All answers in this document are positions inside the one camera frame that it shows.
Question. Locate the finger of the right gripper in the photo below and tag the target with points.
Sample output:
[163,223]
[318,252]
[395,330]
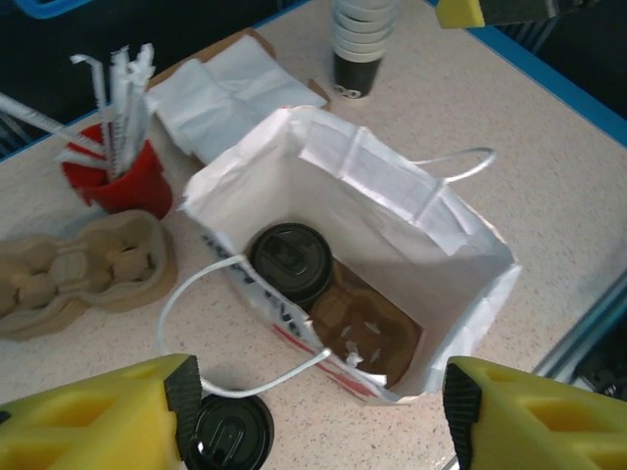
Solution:
[460,12]

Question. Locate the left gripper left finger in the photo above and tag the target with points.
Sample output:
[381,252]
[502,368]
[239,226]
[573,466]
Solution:
[137,431]

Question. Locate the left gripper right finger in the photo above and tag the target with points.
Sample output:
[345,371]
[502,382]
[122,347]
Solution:
[514,440]

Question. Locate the brown pulp cup carrier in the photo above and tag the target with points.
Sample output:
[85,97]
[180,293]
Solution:
[362,313]

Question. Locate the black plastic cup lid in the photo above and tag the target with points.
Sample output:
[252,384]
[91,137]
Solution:
[291,259]

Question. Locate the red white paper bag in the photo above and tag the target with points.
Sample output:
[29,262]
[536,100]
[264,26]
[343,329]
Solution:
[392,235]

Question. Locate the black plastic lid stack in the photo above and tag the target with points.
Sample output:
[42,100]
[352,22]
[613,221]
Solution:
[227,436]

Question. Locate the black paper cup white rim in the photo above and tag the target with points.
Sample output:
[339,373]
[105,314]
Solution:
[365,17]
[357,78]
[362,43]
[365,4]
[363,30]

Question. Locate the brown pulp carrier stack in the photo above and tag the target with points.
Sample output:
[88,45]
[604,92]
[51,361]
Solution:
[98,274]

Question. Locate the white napkins on brown tray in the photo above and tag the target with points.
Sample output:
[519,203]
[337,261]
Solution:
[318,93]

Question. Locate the white paper napkin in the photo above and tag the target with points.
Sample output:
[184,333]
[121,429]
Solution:
[264,83]
[196,108]

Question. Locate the red plastic cup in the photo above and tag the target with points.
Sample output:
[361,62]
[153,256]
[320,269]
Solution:
[132,191]

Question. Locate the short wrapped white straw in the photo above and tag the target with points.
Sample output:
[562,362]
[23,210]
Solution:
[78,155]

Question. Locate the long wrapped white straw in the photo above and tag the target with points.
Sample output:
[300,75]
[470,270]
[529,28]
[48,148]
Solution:
[49,125]

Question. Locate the aluminium mounting rail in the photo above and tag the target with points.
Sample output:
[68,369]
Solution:
[578,333]

